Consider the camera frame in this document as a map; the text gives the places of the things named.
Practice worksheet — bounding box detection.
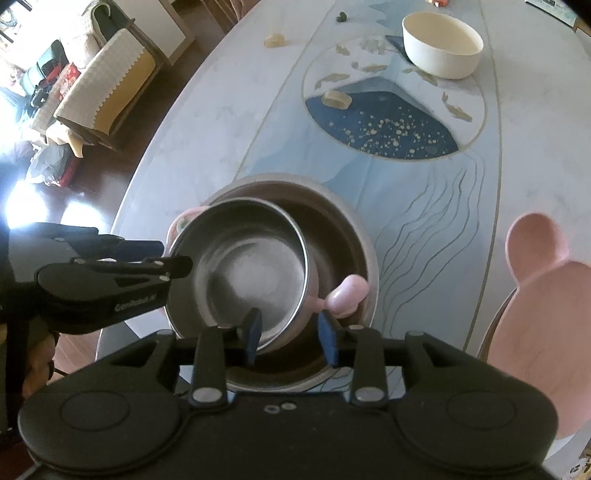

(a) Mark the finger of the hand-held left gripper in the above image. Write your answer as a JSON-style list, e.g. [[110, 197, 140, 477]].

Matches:
[[69, 233, 165, 261], [38, 255, 194, 297]]

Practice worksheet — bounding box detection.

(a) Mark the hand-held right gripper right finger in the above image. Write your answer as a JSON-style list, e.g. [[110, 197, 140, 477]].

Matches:
[[318, 311, 480, 409]]

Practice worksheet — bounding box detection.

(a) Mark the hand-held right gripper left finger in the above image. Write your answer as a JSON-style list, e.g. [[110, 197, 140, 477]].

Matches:
[[105, 308, 263, 409]]

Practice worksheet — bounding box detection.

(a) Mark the steel bowl with pink handles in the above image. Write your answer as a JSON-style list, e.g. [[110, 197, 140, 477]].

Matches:
[[166, 198, 370, 354]]

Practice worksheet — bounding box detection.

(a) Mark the large steel bowl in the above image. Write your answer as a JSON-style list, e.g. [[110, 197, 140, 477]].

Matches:
[[198, 173, 380, 393]]

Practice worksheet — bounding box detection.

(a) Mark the person's left hand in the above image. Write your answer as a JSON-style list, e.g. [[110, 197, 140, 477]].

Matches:
[[23, 329, 59, 389]]

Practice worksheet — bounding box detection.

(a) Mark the grey bag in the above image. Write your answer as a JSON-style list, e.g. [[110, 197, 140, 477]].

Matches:
[[25, 144, 71, 186]]

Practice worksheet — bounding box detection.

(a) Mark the sofa with cream cover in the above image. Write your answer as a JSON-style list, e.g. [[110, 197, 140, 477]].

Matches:
[[46, 28, 156, 149]]

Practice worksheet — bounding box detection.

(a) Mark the dark bag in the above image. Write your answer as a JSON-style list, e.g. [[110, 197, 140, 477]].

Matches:
[[18, 39, 70, 108]]

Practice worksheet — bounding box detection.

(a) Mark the cream bowl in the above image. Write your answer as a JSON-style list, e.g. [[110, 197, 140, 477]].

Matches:
[[402, 11, 484, 79]]

